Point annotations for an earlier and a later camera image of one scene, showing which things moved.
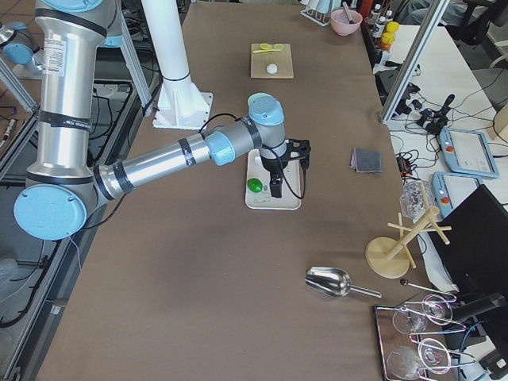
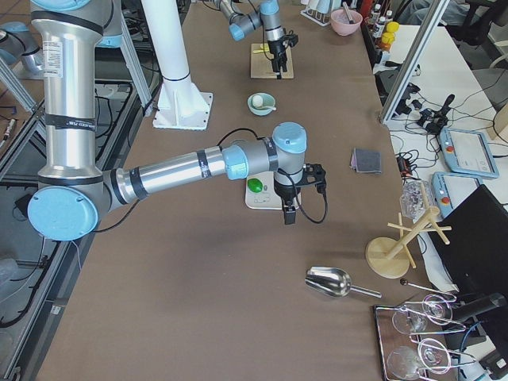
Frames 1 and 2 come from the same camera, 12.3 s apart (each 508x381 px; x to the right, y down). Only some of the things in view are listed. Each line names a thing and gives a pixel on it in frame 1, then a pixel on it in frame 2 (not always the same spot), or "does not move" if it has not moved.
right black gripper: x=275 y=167 → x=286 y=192
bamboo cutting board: x=282 y=59 does not move
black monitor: x=476 y=259 does not move
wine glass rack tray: x=411 y=341 does not move
